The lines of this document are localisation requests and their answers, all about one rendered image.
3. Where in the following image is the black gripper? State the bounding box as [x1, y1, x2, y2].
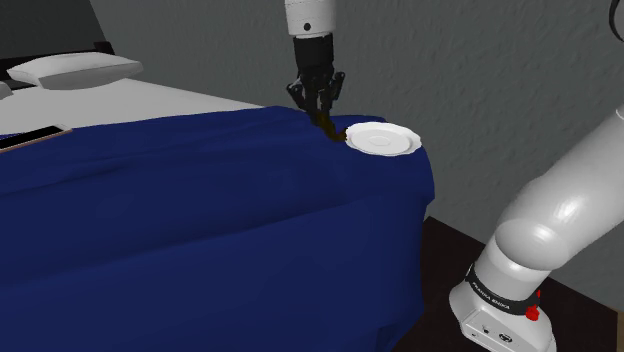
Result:
[285, 32, 347, 116]

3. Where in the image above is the brown slender utensil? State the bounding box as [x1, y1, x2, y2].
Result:
[311, 108, 349, 144]

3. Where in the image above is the white scalloped plate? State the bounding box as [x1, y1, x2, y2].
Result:
[343, 121, 422, 158]

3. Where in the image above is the dark blue blanket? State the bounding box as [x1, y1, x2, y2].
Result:
[0, 105, 437, 352]

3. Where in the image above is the bed with white mattress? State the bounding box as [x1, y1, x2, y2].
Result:
[0, 40, 437, 352]

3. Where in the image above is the black tablet with tan frame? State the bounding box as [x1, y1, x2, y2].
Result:
[0, 124, 74, 154]

